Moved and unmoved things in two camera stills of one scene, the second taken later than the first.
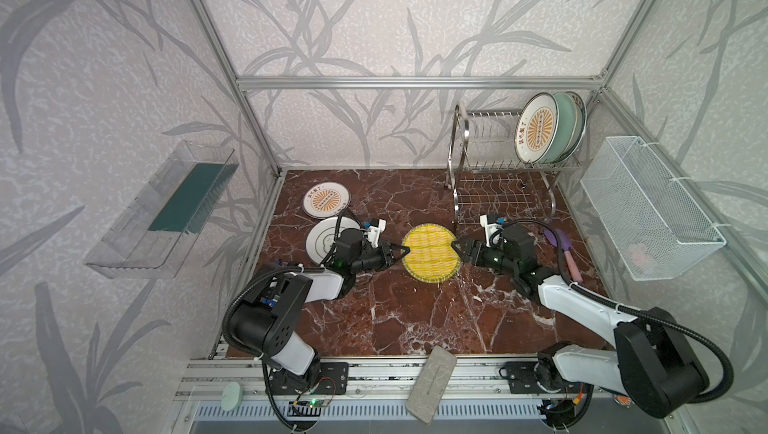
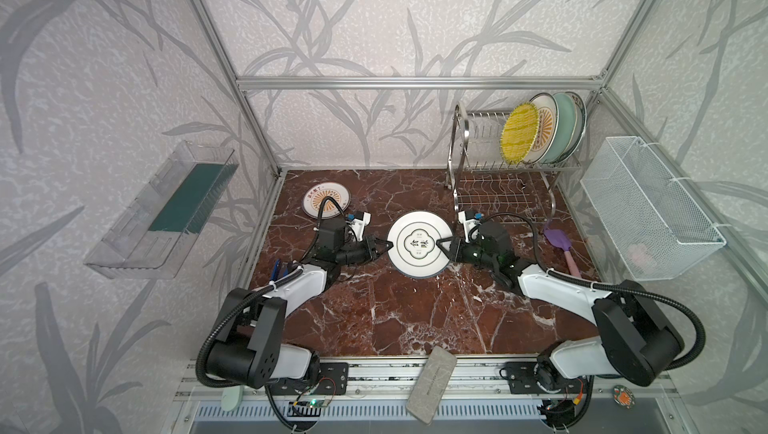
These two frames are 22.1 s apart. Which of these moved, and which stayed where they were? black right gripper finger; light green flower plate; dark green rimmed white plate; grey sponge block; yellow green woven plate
Moved: black right gripper finger; yellow green woven plate
Stayed: light green flower plate; grey sponge block; dark green rimmed white plate
